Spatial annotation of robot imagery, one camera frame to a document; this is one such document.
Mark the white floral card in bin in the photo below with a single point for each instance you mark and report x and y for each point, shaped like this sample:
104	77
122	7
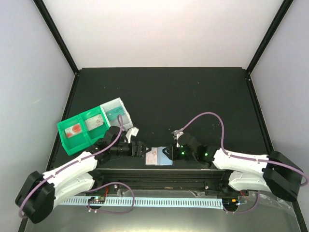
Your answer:
94	122

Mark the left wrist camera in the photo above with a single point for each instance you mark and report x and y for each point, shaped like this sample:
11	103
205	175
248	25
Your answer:
132	132

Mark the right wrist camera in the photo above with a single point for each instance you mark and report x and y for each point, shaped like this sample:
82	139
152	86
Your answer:
176	135

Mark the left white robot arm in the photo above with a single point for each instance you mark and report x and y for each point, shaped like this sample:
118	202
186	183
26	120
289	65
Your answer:
41	193

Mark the white slotted cable duct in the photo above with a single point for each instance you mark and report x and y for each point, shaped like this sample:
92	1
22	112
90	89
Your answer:
149	202

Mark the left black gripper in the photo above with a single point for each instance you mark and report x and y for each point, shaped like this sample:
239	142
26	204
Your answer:
138	149

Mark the clear white bin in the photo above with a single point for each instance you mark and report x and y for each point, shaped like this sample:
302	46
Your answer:
127	122

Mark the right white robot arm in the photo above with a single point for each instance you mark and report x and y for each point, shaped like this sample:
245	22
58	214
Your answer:
274	172

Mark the green divided bin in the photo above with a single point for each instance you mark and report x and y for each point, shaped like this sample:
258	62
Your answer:
83	130

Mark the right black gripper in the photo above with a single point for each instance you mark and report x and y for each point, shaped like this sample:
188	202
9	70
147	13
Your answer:
172	154

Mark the red circle card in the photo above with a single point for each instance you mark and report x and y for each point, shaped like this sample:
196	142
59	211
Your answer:
73	130

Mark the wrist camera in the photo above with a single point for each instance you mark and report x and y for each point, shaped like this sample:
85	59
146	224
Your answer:
176	135
132	132

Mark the left black frame post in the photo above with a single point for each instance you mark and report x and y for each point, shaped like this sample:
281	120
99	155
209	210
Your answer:
56	34

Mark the black aluminium rail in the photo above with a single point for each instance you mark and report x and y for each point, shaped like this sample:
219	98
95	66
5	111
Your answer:
150	179

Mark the right black frame post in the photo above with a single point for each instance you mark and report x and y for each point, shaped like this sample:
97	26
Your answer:
279	16

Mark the teal VIP card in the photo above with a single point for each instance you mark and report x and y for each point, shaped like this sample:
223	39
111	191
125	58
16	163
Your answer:
113	114

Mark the black frame post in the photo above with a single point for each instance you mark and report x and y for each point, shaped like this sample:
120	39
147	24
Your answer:
56	34
279	16

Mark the small circuit board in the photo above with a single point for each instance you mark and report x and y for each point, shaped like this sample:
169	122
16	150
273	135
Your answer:
97	200

